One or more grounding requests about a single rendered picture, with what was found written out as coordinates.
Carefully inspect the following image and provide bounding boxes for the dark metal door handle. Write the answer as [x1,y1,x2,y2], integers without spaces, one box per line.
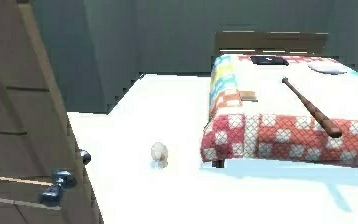
[38,149,92,207]

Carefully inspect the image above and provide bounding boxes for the brown wooden room door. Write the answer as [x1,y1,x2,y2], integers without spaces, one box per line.
[0,0,105,224]

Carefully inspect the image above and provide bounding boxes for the brown wooden baseball bat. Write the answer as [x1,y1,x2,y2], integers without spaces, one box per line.
[281,76,343,139]

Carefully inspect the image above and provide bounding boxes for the bed with red checked quilt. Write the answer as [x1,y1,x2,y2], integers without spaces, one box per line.
[200,30,358,170]

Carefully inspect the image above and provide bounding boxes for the black flat rectangular device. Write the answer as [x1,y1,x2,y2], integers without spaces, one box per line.
[250,55,290,66]

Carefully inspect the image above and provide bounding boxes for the small brown book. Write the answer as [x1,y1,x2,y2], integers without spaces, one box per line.
[239,90,259,103]

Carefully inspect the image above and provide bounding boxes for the white pillow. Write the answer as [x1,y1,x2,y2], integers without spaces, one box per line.
[307,63,348,75]

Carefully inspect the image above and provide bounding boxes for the small white round object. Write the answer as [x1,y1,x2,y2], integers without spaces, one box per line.
[150,141,170,169]

